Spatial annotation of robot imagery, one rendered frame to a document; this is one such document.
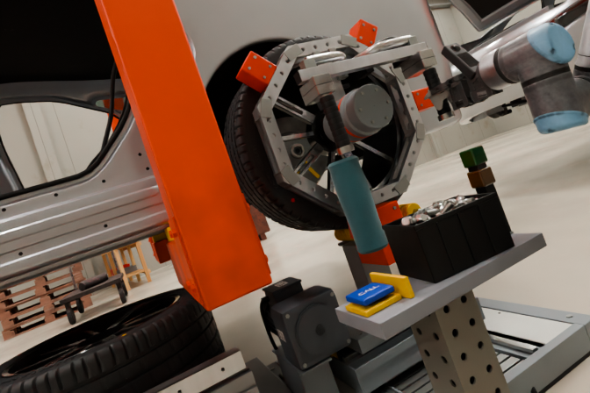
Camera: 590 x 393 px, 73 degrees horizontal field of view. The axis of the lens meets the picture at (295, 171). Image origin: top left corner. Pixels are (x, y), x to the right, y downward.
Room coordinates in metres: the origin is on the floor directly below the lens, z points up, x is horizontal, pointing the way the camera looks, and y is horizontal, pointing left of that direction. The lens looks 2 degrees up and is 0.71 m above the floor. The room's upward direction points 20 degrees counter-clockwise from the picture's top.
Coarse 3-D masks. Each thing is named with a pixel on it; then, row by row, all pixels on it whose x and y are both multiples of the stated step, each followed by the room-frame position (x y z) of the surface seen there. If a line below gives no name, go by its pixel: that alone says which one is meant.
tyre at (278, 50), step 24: (240, 96) 1.21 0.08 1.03; (240, 120) 1.19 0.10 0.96; (240, 144) 1.19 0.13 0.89; (240, 168) 1.27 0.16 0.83; (264, 168) 1.19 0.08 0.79; (264, 192) 1.19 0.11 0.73; (288, 192) 1.21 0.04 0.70; (288, 216) 1.23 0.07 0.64; (312, 216) 1.23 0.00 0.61; (336, 216) 1.26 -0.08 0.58
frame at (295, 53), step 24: (288, 48) 1.18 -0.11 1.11; (312, 48) 1.21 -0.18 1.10; (336, 48) 1.25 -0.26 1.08; (360, 48) 1.28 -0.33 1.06; (288, 72) 1.17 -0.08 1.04; (384, 72) 1.32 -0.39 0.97; (264, 96) 1.13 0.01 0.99; (408, 96) 1.33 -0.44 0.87; (264, 120) 1.12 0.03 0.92; (408, 120) 1.33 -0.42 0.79; (264, 144) 1.16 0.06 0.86; (408, 144) 1.32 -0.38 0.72; (288, 168) 1.13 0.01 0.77; (408, 168) 1.29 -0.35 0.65; (312, 192) 1.15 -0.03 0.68; (384, 192) 1.24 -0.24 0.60
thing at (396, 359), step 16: (400, 336) 1.27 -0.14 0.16; (336, 352) 1.36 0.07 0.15; (352, 352) 1.24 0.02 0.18; (368, 352) 1.23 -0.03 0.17; (384, 352) 1.24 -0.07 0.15; (400, 352) 1.21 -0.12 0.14; (416, 352) 1.23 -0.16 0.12; (336, 368) 1.28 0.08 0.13; (352, 368) 1.16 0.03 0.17; (368, 368) 1.16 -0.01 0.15; (384, 368) 1.18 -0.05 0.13; (400, 368) 1.20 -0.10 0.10; (352, 384) 1.20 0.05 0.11; (368, 384) 1.16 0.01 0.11
